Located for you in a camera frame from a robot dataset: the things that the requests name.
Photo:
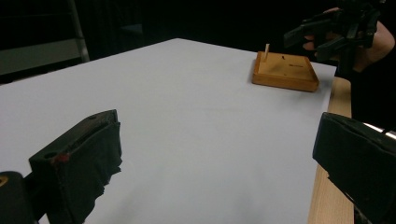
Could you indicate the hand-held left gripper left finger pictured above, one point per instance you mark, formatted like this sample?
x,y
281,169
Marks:
x,y
81,161

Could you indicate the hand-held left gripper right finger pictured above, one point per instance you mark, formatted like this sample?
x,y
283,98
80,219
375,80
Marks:
x,y
361,161

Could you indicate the wooden photo frame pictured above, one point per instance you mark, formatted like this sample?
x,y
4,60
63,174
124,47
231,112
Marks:
x,y
281,71

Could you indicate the white table mat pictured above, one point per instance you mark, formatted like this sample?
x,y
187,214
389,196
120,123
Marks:
x,y
186,124

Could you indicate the white metal desk frame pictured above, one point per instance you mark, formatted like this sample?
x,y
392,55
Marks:
x,y
46,54

